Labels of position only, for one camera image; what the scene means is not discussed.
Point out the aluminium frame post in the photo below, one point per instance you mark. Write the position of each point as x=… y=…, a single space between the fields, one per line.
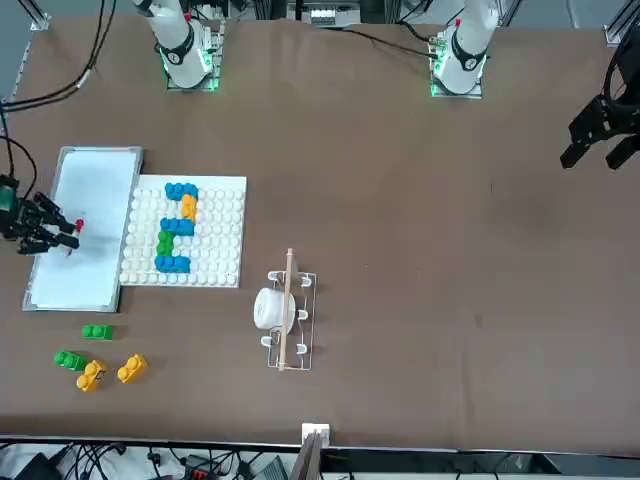
x=312 y=450

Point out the aluminium frame corner bracket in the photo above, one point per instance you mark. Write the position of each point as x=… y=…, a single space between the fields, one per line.
x=615 y=34
x=39 y=21

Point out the red-capped whiteboard pen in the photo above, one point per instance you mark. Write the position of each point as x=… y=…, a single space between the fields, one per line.
x=79 y=225

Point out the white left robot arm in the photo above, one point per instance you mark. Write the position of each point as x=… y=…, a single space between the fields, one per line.
x=465 y=50

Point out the yellow block with tag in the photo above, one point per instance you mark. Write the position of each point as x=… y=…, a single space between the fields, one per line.
x=91 y=376

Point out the whiteboard with metal frame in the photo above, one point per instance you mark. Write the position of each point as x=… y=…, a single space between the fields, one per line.
x=95 y=200

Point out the white studded baseplate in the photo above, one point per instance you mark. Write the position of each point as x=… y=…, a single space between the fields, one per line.
x=220 y=240

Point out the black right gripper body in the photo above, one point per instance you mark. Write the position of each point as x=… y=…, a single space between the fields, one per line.
x=14 y=222

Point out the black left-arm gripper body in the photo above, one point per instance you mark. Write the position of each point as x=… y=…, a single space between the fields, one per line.
x=627 y=112

